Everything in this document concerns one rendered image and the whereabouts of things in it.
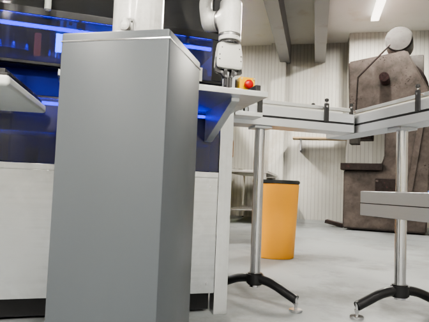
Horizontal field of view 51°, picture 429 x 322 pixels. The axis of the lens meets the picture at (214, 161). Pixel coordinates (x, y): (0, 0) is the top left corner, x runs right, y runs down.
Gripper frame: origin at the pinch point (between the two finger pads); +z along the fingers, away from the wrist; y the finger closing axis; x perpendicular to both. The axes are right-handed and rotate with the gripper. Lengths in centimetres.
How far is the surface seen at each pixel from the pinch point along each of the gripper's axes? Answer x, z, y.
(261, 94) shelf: 12.4, 5.5, -8.6
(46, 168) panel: -28, 34, 63
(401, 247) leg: -11, 61, -88
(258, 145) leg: -43, 17, -31
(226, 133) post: -27.8, 14.3, -9.6
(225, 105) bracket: -0.9, 8.1, 0.4
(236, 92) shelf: 12.4, 6.1, 0.7
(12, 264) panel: -28, 71, 72
